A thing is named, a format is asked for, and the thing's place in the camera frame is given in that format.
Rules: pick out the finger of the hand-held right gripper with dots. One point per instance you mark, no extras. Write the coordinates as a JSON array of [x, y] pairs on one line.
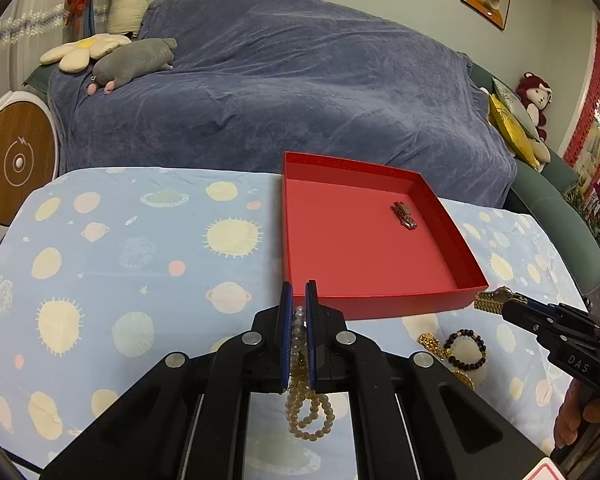
[[530, 305], [527, 321]]

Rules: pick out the blue covered sofa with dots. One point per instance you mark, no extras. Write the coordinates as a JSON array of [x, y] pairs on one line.
[[280, 85]]

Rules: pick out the potted plants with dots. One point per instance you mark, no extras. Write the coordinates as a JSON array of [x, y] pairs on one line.
[[595, 210]]

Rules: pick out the gold metal watch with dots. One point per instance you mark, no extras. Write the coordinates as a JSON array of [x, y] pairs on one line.
[[490, 302]]

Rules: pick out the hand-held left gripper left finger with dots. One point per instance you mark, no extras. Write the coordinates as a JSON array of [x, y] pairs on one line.
[[286, 340]]

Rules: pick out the red ribbon bow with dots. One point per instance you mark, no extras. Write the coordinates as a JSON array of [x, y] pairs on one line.
[[80, 2]]

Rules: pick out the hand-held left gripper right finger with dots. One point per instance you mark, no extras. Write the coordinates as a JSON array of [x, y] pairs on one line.
[[311, 340]]

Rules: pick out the white sheer curtain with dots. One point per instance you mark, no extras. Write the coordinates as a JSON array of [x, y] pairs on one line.
[[25, 25]]

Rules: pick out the flower shaped pillow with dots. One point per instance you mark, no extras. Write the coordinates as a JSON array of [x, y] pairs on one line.
[[77, 52]]

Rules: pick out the red monkey plush toy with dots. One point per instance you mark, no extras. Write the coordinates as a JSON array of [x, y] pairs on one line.
[[535, 95]]

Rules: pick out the red white card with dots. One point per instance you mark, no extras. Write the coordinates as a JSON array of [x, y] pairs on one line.
[[542, 471]]

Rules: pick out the red cardboard box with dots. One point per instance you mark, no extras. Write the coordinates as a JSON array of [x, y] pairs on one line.
[[355, 240]]

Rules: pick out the yellow pillow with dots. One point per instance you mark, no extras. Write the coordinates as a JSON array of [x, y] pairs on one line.
[[510, 130]]

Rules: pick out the person's right hand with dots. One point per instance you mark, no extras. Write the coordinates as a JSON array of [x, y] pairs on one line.
[[567, 420]]

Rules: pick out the silver metal watch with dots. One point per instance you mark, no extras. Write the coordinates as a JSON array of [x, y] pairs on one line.
[[404, 215]]

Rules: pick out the red paper garland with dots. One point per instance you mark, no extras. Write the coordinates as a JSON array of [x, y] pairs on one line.
[[592, 90]]

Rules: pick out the green sofa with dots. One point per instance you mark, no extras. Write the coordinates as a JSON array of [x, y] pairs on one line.
[[555, 210]]

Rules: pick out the silver pillow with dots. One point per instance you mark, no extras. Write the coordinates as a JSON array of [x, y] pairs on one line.
[[512, 100]]

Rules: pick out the round wooden side table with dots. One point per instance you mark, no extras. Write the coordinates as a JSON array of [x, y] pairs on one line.
[[17, 162]]

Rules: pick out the grey plush toy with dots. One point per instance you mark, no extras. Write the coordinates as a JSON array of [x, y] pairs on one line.
[[130, 60]]

